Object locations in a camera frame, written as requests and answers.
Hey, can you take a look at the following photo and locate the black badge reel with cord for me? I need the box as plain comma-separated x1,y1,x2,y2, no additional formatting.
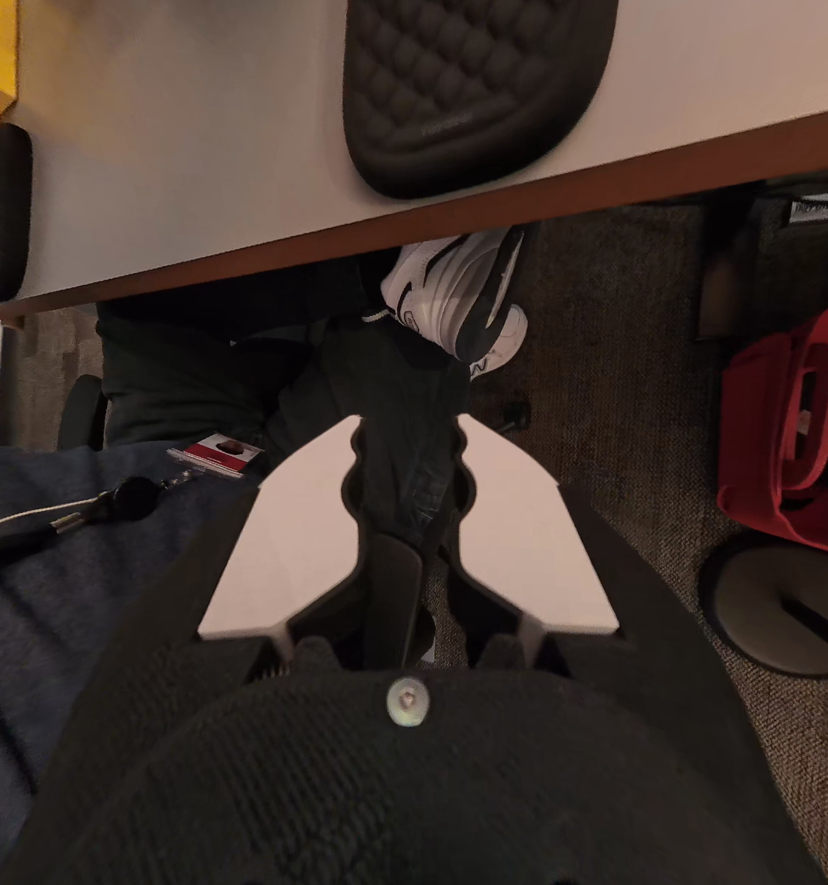
0,475,194,554

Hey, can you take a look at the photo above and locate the black ribbed pad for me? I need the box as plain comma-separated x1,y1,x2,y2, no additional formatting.
343,0,620,199

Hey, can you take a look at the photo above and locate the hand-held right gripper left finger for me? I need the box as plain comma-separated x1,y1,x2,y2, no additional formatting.
197,415,373,640

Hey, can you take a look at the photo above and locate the white id badge card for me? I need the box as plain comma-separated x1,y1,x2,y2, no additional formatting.
167,433,266,479

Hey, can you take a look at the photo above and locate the round grey stand base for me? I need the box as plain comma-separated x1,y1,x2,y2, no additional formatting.
698,533,828,679

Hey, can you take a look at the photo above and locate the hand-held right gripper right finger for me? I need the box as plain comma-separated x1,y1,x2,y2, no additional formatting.
449,413,620,637

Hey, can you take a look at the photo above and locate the white black sneaker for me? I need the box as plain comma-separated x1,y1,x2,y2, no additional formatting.
377,226,532,384

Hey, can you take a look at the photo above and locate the grey blue cloth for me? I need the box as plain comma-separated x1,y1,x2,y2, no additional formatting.
0,440,256,844

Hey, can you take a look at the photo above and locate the red bag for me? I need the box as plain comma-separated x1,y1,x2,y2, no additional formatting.
716,295,828,561

